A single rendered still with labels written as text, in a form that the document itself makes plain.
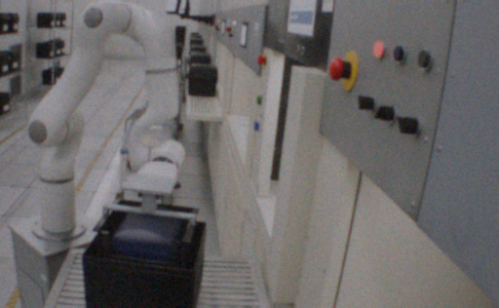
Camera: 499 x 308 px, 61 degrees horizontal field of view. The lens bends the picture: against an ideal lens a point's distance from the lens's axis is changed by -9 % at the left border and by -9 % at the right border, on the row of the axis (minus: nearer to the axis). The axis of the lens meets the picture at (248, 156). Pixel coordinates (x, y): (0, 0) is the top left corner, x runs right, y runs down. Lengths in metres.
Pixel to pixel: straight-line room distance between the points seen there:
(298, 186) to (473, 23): 0.60
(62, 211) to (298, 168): 0.87
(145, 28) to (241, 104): 1.94
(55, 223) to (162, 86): 0.60
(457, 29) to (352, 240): 0.48
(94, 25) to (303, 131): 0.66
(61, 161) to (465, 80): 1.28
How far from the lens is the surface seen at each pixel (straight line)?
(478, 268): 0.46
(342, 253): 0.87
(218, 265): 1.45
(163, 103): 1.31
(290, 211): 1.00
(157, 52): 1.30
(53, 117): 1.44
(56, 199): 1.56
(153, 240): 1.13
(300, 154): 0.96
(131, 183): 1.14
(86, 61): 1.40
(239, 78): 3.15
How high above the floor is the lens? 1.49
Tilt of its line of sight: 16 degrees down
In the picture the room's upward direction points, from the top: 6 degrees clockwise
